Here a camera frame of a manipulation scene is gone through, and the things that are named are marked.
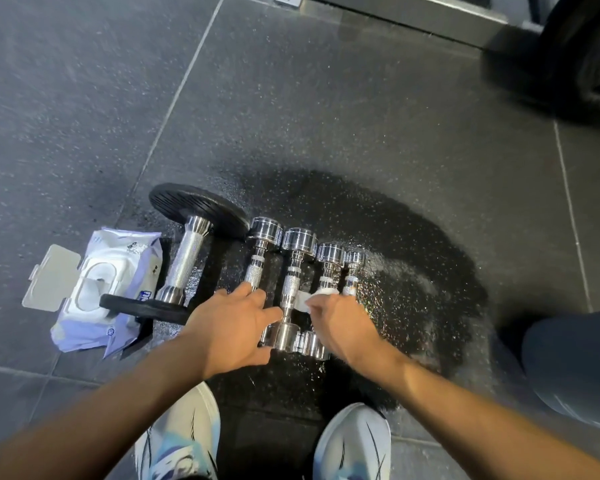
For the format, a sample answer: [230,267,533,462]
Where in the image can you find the person's left hand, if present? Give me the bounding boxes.
[181,283,284,381]

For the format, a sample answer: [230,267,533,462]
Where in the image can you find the person's right hand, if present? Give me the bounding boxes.
[305,293,397,369]

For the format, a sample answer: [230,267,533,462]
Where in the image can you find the white wet wipe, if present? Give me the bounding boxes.
[293,288,340,314]

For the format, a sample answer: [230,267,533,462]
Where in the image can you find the medium chrome dumbbell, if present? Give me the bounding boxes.
[272,228,319,354]

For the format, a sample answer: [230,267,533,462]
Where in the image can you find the person's right forearm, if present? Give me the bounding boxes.
[367,345,600,480]

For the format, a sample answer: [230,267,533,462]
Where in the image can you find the person's left forearm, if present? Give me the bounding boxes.
[0,327,211,480]

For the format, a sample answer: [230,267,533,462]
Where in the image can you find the small chrome dumbbell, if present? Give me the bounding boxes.
[299,242,346,362]

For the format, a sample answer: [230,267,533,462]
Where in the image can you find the tiny chrome dumbbell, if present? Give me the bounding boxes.
[341,250,367,298]

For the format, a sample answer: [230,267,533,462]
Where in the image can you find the large chrome dumbbell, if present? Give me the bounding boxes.
[243,217,285,296]

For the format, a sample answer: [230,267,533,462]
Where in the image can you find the white lavender wet wipes pack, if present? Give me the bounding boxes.
[22,227,164,358]

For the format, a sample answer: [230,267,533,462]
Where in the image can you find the person's left white blue sneaker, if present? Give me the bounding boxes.
[134,382,222,480]

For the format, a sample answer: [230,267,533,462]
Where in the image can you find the person's white blue sneaker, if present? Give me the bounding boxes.
[134,382,222,480]
[312,403,392,480]

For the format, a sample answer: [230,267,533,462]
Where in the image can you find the person's right white blue sneaker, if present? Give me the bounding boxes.
[312,403,392,480]

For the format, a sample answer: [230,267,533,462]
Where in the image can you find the person's right leg blue trousers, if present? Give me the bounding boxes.
[521,310,600,436]

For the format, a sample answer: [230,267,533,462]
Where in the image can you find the grey metal rack base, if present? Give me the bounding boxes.
[274,0,546,51]

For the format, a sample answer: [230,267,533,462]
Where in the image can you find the big black weight plate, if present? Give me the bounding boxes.
[534,0,600,114]

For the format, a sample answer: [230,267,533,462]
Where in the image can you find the black plate dumbbell chrome handle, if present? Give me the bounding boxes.
[99,183,251,326]

